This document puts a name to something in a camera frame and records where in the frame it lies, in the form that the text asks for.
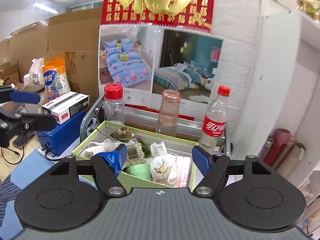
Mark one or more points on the right gripper left finger blue tape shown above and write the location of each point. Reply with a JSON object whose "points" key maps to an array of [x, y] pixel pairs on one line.
{"points": [[107, 167]]}

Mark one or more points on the red-cap clear jar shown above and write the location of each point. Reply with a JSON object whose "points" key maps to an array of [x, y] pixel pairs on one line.
{"points": [[114, 106]]}

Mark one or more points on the white orange detergent bag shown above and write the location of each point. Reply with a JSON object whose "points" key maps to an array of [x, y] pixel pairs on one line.
{"points": [[55, 78]]}

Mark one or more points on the striped dark cloth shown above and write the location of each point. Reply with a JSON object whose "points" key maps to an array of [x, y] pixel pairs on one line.
{"points": [[9, 192]]}

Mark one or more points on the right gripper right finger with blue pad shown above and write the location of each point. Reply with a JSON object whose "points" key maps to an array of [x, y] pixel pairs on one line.
{"points": [[214, 171]]}

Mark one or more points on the green cardboard box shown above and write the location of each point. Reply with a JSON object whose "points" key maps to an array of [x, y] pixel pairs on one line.
{"points": [[183, 160]]}

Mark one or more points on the cotton swab bag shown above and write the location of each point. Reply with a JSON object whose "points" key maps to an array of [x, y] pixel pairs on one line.
{"points": [[135, 154]]}

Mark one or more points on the cola bottle red label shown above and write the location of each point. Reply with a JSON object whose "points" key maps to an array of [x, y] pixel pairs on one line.
{"points": [[215, 120]]}

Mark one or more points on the blue sealer machine box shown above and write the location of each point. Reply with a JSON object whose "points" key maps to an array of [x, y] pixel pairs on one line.
{"points": [[62, 136]]}

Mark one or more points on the white and pink socks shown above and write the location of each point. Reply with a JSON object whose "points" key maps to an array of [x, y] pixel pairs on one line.
{"points": [[163, 167]]}

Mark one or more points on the smartphone pink case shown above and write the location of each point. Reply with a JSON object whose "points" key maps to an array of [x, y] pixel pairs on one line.
{"points": [[22, 139]]}

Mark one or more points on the white black carton box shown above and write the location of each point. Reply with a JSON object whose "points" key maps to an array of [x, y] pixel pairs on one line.
{"points": [[66, 106]]}

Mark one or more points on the red gold fortune poster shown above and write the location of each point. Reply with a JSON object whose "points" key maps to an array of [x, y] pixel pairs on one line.
{"points": [[195, 15]]}

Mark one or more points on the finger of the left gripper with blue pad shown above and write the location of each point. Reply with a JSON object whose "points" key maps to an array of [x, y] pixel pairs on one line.
{"points": [[35, 122], [25, 96]]}

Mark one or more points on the bedding poster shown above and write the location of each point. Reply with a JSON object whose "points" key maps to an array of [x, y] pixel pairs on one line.
{"points": [[147, 60]]}

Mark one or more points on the green towel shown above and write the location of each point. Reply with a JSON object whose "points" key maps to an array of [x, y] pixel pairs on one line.
{"points": [[141, 171]]}

